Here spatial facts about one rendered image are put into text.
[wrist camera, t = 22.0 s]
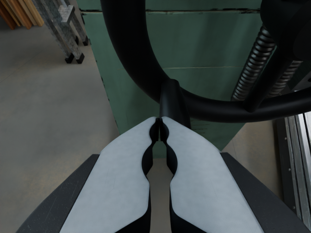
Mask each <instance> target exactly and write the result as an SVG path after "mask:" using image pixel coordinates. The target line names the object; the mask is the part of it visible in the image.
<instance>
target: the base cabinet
mask: <svg viewBox="0 0 311 233"><path fill-rule="evenodd" d="M80 15H81V18H82V21H83V24H84V27H85V30H86V33H87V37H88V39H89V42H90V45H91V48H92V51H93V55H94V58H95V61H96V64H97V67H98V70H99V73H100V76H101V79H102V82H103V85H104V88H105V91H106V94H107V98H108V101H109V104H110V107H111V110H112V113H113V116H114V119H115V122H116V125H117V128H118V131H119V134H120V135H122V134H123V133H125V132H126V131H128V130H130V129H131V128H133V127H135V126H137V125H138V124H140V123H142V122H143V121H145V120H146V119H148V118H150V117H157V118H159V112H160V104H159V103H157V102H156V101H154V100H153V99H152V98H150V97H149V96H148V95H147V94H145V93H144V92H143V91H142V90H141V89H140V88H139V87H138V86H137V85H136V83H135V82H134V81H133V80H132V78H131V77H130V76H129V75H128V73H127V71H126V70H125V68H124V67H123V65H122V63H121V61H120V60H119V58H118V56H117V54H116V51H115V49H114V47H113V45H112V42H111V40H110V37H109V34H108V31H107V28H106V25H105V21H104V17H103V13H102V11H92V12H82V11H81V13H80ZM262 23H263V22H262V20H261V17H260V10H188V11H146V24H147V31H148V36H149V40H150V44H151V47H152V49H153V52H154V54H155V57H156V59H157V61H158V63H159V64H160V66H161V68H162V69H163V71H164V72H165V73H166V74H167V75H168V77H169V78H171V79H175V80H177V81H178V82H179V84H180V87H182V88H183V89H185V90H187V91H189V92H191V93H193V94H196V95H198V96H201V97H204V98H209V99H214V100H221V101H230V100H231V96H232V93H233V90H234V88H235V86H236V83H237V81H238V79H239V77H240V74H241V72H242V70H243V67H244V65H245V63H246V60H247V59H248V56H249V54H250V51H251V49H252V47H253V44H254V42H255V40H256V37H258V32H260V28H261V27H262ZM190 121H191V128H192V131H194V132H196V133H197V134H199V135H201V136H202V137H204V138H205V139H207V140H208V141H209V142H210V143H212V144H213V145H214V146H215V147H216V148H217V149H218V150H219V151H220V152H221V151H222V150H223V149H224V148H225V147H226V145H227V144H228V143H229V142H230V141H231V140H232V139H233V137H234V136H235V135H236V134H237V133H238V132H239V130H240V129H241V128H242V127H243V126H244V125H245V123H216V122H208V121H202V120H197V119H193V118H190ZM152 153H153V159H158V158H167V147H166V145H165V144H164V143H163V141H161V138H160V130H159V139H158V141H156V143H155V144H154V146H153V148H152Z"/></svg>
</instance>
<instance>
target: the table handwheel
mask: <svg viewBox="0 0 311 233"><path fill-rule="evenodd" d="M145 1H146V0H100V4H101V9H102V13H103V17H104V21H105V25H106V28H107V31H108V34H109V37H110V40H111V42H112V45H113V47H114V49H115V51H116V54H117V56H118V58H119V60H120V61H121V63H122V65H123V67H124V68H125V70H126V71H127V73H128V75H129V76H130V77H131V78H132V80H133V81H134V82H135V83H136V85H137V86H138V87H139V88H140V89H141V90H142V91H143V92H144V93H145V94H147V95H148V96H149V97H150V98H152V99H153V100H154V101H156V102H157V103H159V104H160V97H161V85H162V82H163V81H165V80H167V79H170V78H169V77H168V75H167V74H166V73H165V72H164V71H163V69H162V68H161V66H160V64H159V63H158V61H157V59H156V57H155V54H154V52H153V49H152V47H151V44H150V40H149V36H148V31H147V24H146V11H145ZM260 17H261V20H262V22H263V24H264V25H265V27H266V29H267V31H268V32H269V34H270V36H271V37H272V39H273V41H274V42H275V44H276V46H277V48H276V50H275V51H274V53H273V55H272V56H271V58H270V60H269V62H268V63H267V65H266V67H265V68H264V70H263V72H262V74H261V75H260V77H259V79H258V80H257V82H256V83H255V85H254V86H253V88H252V90H251V91H250V93H249V94H248V96H247V97H246V99H245V100H244V101H221V100H214V99H209V98H204V97H201V96H198V95H196V94H193V93H191V92H189V91H187V90H185V89H183V88H182V87H180V88H181V91H182V93H183V96H184V99H185V102H186V105H187V109H188V113H189V116H190V118H193V119H197V120H202V121H208V122H216V123H253V122H262V121H269V120H274V119H280V118H285V117H291V116H295V115H299V114H303V113H307V112H310V111H311V86H310V87H308V88H305V89H302V90H298V91H295V92H292V93H288V94H284V95H280V96H276V97H272V98H265V97H266V95H267V94H268V93H269V91H270V90H271V89H272V87H273V86H274V85H275V83H276V82H277V81H278V80H279V78H280V77H281V76H282V75H283V73H284V72H285V71H286V70H287V69H288V68H289V66H290V65H291V64H292V63H293V61H311V0H262V2H261V8H260ZM264 98H265V99H264Z"/></svg>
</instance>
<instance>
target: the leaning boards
mask: <svg viewBox="0 0 311 233"><path fill-rule="evenodd" d="M0 15H1V17H2V18H3V19H4V21H5V22H6V23H7V25H8V26H9V27H10V29H11V30H14V29H15V27H16V25H18V26H21V25H23V26H25V27H26V28H27V29H28V30H29V29H30V28H31V26H32V24H33V25H38V26H43V24H44V21H43V19H42V17H41V16H40V14H39V12H38V11H37V9H36V7H35V6H34V4H33V2H32V1H31V0H0Z"/></svg>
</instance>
